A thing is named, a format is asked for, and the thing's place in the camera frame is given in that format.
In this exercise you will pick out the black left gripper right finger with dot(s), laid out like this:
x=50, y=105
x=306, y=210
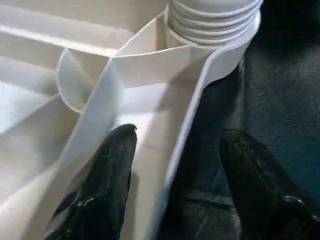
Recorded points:
x=265, y=195

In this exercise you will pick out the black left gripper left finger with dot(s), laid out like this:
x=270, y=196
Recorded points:
x=100, y=190

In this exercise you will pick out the white plastic table top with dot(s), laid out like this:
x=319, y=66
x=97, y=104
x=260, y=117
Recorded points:
x=37, y=125

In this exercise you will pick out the white plastic table leg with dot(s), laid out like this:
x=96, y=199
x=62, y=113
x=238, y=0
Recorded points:
x=212, y=15

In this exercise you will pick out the black work mat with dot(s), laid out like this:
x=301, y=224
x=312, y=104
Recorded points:
x=280, y=100

